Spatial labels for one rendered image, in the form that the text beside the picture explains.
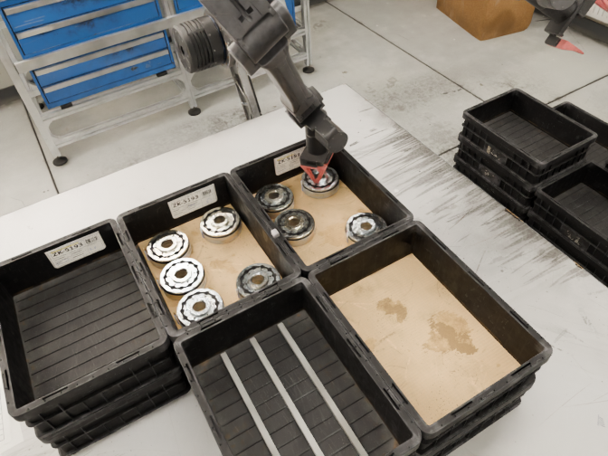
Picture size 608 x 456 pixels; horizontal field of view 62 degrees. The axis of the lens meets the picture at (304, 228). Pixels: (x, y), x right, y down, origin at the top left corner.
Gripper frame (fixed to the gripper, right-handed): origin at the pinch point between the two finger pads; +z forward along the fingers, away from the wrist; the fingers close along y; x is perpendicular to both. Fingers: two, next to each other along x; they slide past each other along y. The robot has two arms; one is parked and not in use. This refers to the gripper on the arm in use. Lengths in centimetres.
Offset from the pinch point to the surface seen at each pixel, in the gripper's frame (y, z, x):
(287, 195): -9.4, 0.7, 5.7
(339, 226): -13.0, 4.0, -9.9
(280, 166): -1.5, -1.5, 10.7
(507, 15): 267, 75, -39
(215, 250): -29.8, 3.7, 17.0
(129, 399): -69, 6, 17
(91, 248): -42, -1, 44
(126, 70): 100, 48, 149
